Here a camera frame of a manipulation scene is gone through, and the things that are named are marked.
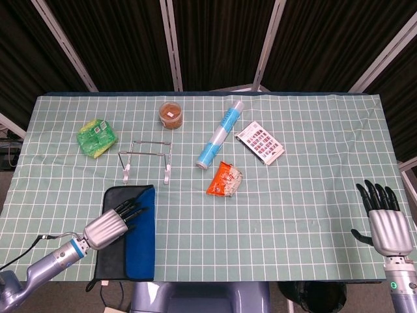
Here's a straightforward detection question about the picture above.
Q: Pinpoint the dark cluttered equipment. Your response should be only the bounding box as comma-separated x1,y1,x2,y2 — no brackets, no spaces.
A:
0,128,24,171

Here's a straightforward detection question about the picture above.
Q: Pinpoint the orange and white snack packet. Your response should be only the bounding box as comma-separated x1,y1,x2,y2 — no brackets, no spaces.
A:
205,160,244,198

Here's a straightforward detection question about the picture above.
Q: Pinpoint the white metal frame post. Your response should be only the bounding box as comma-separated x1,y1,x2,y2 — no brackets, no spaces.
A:
347,14,417,94
0,112,27,140
397,159,417,198
158,0,184,92
252,0,287,92
31,0,99,93

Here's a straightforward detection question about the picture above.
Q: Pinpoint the purple robot torso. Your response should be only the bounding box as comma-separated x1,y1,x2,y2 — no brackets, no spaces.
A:
130,280,271,313

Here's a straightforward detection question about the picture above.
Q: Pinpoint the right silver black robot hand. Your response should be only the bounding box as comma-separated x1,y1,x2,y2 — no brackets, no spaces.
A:
351,179,414,257

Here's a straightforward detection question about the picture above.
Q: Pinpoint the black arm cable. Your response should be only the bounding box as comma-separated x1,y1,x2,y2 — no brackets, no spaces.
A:
0,231,81,271

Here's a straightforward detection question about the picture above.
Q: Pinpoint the black floor cable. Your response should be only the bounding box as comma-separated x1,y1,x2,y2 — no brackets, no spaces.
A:
99,282,125,310

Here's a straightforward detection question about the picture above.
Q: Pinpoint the metal wire rack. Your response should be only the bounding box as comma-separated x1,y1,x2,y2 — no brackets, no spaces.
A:
118,140,173,186

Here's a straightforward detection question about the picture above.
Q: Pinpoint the green snack packet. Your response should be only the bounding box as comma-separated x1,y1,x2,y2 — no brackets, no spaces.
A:
76,119,118,160

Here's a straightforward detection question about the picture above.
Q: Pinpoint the white card with colour swatches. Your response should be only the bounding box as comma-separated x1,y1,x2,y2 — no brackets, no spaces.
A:
233,121,285,166

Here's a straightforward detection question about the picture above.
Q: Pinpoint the blue and white roll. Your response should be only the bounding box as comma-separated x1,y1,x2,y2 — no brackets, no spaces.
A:
195,100,245,170

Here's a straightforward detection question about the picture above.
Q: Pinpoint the clear jar with brown contents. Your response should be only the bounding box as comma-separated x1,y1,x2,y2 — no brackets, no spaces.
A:
158,101,184,130

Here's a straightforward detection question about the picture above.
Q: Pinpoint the green grid tablecloth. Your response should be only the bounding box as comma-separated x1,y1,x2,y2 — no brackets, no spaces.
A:
0,94,408,283

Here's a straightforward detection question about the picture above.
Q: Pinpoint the black and blue cloth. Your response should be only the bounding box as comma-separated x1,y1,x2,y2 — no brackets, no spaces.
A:
85,184,156,292

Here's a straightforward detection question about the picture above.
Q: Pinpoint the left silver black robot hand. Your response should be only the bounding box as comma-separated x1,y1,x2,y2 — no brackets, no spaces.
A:
83,196,149,251

